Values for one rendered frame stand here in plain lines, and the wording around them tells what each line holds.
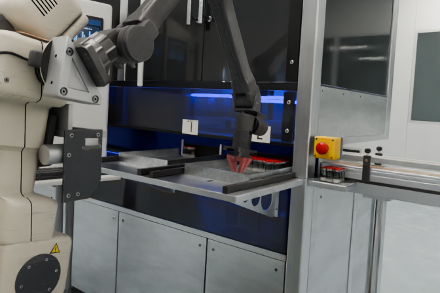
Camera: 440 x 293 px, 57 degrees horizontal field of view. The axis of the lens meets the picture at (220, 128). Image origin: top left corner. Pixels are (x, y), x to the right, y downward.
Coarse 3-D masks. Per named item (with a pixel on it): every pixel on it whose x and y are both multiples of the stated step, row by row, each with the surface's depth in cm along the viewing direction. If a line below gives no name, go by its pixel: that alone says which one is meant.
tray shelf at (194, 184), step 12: (108, 168) 140; (120, 168) 141; (132, 168) 143; (144, 180) 128; (156, 180) 125; (168, 180) 125; (180, 180) 126; (192, 180) 127; (204, 180) 128; (216, 180) 129; (288, 180) 136; (300, 180) 138; (192, 192) 116; (204, 192) 114; (216, 192) 111; (240, 192) 112; (252, 192) 114; (264, 192) 119
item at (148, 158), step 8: (120, 152) 156; (128, 152) 161; (136, 152) 164; (144, 152) 167; (152, 152) 171; (160, 152) 175; (168, 152) 179; (176, 152) 183; (120, 160) 156; (128, 160) 154; (136, 160) 151; (144, 160) 149; (152, 160) 146; (160, 160) 144; (168, 160) 142; (176, 160) 145; (184, 160) 149; (192, 160) 152; (200, 160) 156
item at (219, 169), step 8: (216, 160) 150; (224, 160) 154; (192, 168) 135; (200, 168) 133; (208, 168) 131; (216, 168) 151; (224, 168) 153; (288, 168) 141; (200, 176) 133; (208, 176) 131; (216, 176) 129; (224, 176) 127; (232, 176) 125; (240, 176) 123; (248, 176) 122; (256, 176) 124; (264, 176) 128
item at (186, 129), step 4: (184, 120) 171; (188, 120) 170; (192, 120) 168; (196, 120) 167; (184, 124) 171; (188, 124) 170; (192, 124) 168; (196, 124) 167; (184, 128) 171; (188, 128) 170; (192, 128) 169; (196, 128) 167; (184, 132) 171; (188, 132) 170; (192, 132) 169; (196, 132) 167
